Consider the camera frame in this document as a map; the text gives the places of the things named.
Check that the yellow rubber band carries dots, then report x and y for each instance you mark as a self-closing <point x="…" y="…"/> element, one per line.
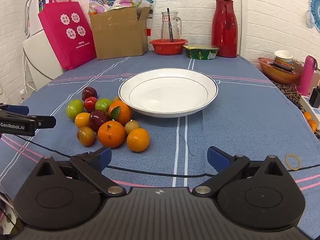
<point x="287" y="163"/>

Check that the cardboard box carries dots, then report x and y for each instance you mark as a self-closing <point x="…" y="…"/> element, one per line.
<point x="117" y="36"/>

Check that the green apple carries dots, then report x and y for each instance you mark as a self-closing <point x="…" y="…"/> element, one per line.
<point x="74" y="109"/>
<point x="103" y="105"/>

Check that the red plastic basket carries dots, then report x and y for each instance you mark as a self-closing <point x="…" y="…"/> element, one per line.
<point x="168" y="47"/>

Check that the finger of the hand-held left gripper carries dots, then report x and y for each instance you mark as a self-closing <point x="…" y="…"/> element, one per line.
<point x="45" y="122"/>
<point x="16" y="110"/>

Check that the black charger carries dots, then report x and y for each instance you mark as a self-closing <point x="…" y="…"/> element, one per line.
<point x="315" y="97"/>

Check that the tan longan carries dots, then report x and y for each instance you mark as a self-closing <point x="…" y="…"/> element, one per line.
<point x="132" y="127"/>

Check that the medium orange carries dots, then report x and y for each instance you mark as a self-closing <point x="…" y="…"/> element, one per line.
<point x="138" y="140"/>

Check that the floral cloth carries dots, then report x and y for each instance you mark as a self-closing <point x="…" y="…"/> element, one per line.
<point x="117" y="1"/>

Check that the small yellow-orange fruit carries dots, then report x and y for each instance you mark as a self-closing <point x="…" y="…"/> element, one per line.
<point x="116" y="99"/>

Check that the small orange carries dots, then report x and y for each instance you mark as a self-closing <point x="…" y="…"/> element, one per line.
<point x="307" y="116"/>
<point x="82" y="120"/>
<point x="313" y="125"/>

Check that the orange-brown bowl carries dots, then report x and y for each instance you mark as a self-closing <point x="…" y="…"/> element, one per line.
<point x="282" y="76"/>

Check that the glass jug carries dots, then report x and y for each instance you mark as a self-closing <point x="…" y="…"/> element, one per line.
<point x="170" y="26"/>

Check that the dark purple plum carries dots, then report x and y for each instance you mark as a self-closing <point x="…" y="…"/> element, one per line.
<point x="89" y="93"/>

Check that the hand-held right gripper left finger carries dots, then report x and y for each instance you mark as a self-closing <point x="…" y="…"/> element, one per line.
<point x="103" y="158"/>

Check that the brown patterned cloth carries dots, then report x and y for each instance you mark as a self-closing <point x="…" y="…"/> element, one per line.
<point x="287" y="90"/>

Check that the white wall pipe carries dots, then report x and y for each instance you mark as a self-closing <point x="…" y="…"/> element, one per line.
<point x="242" y="17"/>

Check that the white plate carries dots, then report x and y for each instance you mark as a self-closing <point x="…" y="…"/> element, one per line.
<point x="168" y="92"/>

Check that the pink tote bag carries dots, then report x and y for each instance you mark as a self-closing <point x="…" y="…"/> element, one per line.
<point x="66" y="35"/>

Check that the large orange with leaf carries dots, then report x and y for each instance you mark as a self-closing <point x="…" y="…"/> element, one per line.
<point x="121" y="112"/>

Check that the metal spoon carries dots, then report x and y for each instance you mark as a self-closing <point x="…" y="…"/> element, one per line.
<point x="170" y="25"/>

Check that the green instant noodle bowl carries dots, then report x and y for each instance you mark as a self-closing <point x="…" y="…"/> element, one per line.
<point x="200" y="52"/>

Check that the small red plum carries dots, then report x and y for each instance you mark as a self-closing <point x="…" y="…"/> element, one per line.
<point x="90" y="103"/>

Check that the dark patterned small dish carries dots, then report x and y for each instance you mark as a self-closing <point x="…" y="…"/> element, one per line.
<point x="282" y="66"/>

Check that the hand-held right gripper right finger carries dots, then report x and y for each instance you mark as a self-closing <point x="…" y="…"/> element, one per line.
<point x="218" y="158"/>

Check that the white water purifier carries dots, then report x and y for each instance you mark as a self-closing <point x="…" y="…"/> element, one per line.
<point x="40" y="10"/>

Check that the pink bottle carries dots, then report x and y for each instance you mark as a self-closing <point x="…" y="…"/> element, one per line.
<point x="307" y="76"/>

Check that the red thermos jug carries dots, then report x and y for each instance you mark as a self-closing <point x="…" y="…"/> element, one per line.
<point x="224" y="30"/>

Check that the blue wall decoration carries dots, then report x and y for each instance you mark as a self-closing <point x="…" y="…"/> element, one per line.
<point x="313" y="10"/>

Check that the dark red plum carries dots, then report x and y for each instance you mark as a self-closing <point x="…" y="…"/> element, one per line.
<point x="98" y="120"/>

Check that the white box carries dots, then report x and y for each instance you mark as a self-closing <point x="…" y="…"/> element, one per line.
<point x="306" y="105"/>

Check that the blue striped tablecloth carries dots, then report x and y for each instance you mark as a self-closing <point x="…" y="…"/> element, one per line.
<point x="237" y="120"/>

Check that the brownish red plum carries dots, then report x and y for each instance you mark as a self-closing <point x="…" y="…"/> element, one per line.
<point x="85" y="136"/>

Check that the white appliance cabinet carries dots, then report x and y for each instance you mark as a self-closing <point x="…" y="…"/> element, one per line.
<point x="40" y="57"/>

